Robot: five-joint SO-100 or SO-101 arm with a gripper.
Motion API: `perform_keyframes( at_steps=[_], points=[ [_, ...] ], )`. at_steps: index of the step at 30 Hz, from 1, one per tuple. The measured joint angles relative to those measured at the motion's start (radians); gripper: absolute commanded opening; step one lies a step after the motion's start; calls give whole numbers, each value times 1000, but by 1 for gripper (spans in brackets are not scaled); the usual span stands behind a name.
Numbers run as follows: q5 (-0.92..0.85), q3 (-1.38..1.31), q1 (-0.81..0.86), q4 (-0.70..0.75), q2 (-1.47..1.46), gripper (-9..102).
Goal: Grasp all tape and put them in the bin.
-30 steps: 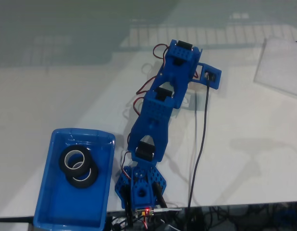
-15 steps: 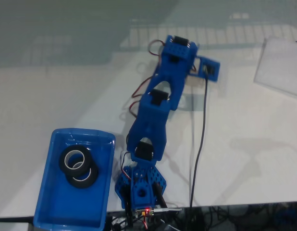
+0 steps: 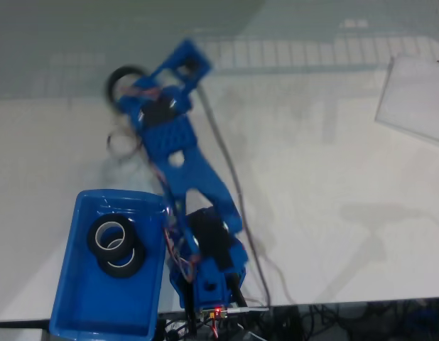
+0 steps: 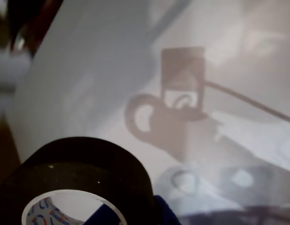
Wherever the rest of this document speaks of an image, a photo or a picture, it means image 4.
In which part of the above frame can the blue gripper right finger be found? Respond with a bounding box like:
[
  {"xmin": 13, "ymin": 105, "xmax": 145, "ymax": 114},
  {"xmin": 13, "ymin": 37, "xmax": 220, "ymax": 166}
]
[{"xmin": 153, "ymin": 194, "xmax": 183, "ymax": 225}]

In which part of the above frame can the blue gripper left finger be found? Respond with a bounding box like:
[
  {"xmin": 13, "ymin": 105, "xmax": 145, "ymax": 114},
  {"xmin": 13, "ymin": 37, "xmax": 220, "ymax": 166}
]
[{"xmin": 85, "ymin": 203, "xmax": 116, "ymax": 225}]

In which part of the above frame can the black tape roll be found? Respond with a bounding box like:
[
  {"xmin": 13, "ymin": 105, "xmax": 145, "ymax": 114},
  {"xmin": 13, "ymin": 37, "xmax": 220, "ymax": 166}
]
[{"xmin": 0, "ymin": 136, "xmax": 155, "ymax": 225}]

